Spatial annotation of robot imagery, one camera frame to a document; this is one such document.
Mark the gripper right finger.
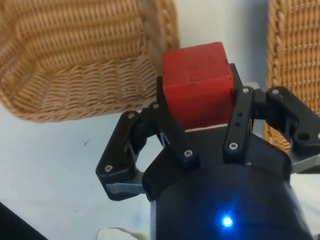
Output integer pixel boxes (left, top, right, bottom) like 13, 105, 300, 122
223, 63, 320, 166

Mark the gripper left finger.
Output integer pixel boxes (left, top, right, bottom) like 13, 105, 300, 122
95, 74, 202, 201

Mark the red cube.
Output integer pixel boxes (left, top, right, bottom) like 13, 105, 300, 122
161, 41, 234, 131

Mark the wicker basket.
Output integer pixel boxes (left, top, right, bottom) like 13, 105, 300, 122
0, 0, 181, 124
262, 0, 320, 154

